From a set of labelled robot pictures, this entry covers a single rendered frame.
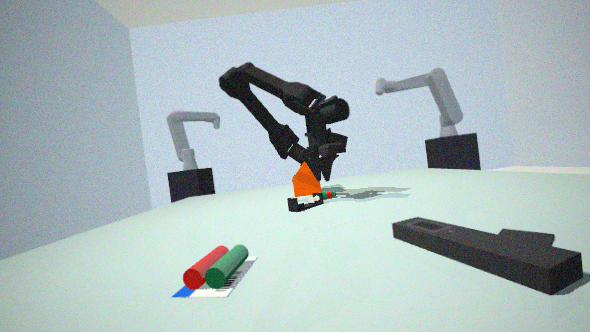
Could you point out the green and red battery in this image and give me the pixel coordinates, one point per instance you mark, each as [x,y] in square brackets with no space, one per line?
[328,194]

